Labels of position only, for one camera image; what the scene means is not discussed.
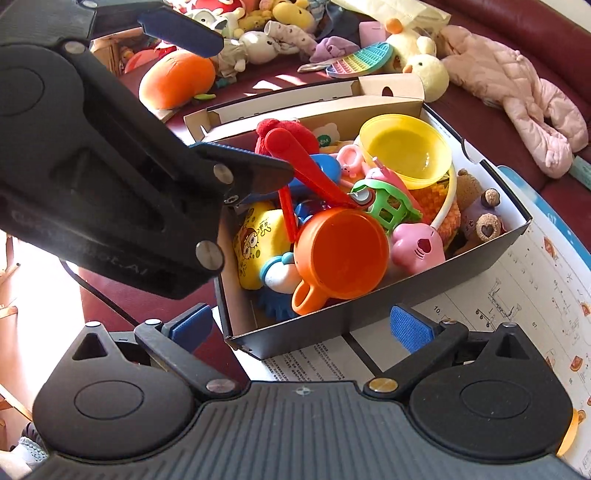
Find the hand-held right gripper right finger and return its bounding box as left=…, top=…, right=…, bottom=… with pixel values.
left=365, top=305, right=543, bottom=400

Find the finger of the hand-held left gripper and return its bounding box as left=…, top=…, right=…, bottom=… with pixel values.
left=60, top=0, right=225, bottom=58
left=55, top=48, right=296, bottom=278

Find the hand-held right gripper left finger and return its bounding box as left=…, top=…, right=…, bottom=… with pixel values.
left=71, top=302, right=247, bottom=400

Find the red plastic stand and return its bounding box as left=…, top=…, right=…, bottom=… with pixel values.
left=264, top=128, right=358, bottom=243

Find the black cardboard box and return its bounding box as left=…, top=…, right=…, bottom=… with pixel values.
left=185, top=74, right=532, bottom=361

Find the brown teddy bear purple shirt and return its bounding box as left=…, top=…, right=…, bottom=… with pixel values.
left=457, top=168, right=505, bottom=244

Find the red and white plush toy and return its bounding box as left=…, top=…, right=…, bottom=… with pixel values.
left=173, top=0, right=247, bottom=24

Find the orange plush toy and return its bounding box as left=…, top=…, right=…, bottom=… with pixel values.
left=139, top=48, right=218, bottom=112

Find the white rabbit plush toy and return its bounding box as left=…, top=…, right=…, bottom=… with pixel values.
left=216, top=21, right=319, bottom=78

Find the yellow sponge plush toy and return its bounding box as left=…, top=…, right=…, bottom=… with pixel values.
left=232, top=202, right=291, bottom=291

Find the pink cat face toy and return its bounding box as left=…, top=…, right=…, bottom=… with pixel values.
left=392, top=223, right=446, bottom=274

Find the blue gear toy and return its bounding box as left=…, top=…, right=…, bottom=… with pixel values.
left=257, top=284, right=298, bottom=322

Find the white and blue toy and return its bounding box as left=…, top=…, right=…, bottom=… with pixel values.
left=261, top=251, right=303, bottom=296

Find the large printed instruction sheet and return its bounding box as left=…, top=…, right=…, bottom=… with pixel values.
left=263, top=138, right=591, bottom=472

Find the small pink pig toy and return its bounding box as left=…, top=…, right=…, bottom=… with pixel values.
left=336, top=144, right=368, bottom=180

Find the orange plastic cup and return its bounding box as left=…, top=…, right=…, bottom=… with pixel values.
left=292, top=207, right=391, bottom=317

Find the yellow plush bear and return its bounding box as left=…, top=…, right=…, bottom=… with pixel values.
left=270, top=0, right=317, bottom=29

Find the green cage ball toy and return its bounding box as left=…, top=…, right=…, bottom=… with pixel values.
left=349, top=179, right=423, bottom=235

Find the orange knitted toy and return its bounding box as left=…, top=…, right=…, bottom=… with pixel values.
left=412, top=178, right=462, bottom=234

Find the white plastic tube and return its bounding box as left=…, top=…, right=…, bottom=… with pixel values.
left=429, top=167, right=459, bottom=232

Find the purple cloth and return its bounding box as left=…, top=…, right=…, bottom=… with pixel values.
left=308, top=36, right=361, bottom=64

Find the yellow plastic bowl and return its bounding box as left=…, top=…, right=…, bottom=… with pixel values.
left=359, top=114, right=452, bottom=190

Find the rainbow pop bubble toy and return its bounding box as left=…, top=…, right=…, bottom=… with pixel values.
left=325, top=41, right=394, bottom=79

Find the blue board under sheet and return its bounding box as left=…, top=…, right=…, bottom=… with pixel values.
left=496, top=164, right=591, bottom=264

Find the pink card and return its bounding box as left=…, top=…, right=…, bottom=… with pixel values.
left=359, top=21, right=387, bottom=45

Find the yellow duck plush toy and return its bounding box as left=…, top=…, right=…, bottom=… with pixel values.
left=385, top=17, right=451, bottom=103

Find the cream paper bag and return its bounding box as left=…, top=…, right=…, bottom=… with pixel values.
left=339, top=0, right=452, bottom=29

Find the small green box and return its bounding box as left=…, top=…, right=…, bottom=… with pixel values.
left=569, top=156, right=591, bottom=191

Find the pink padded jacket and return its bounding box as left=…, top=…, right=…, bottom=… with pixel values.
left=436, top=24, right=591, bottom=180

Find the dark red leather sofa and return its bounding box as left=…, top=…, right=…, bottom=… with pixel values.
left=74, top=0, right=591, bottom=333

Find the yellow plastic ring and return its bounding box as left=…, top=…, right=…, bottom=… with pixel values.
left=556, top=408, right=581, bottom=459

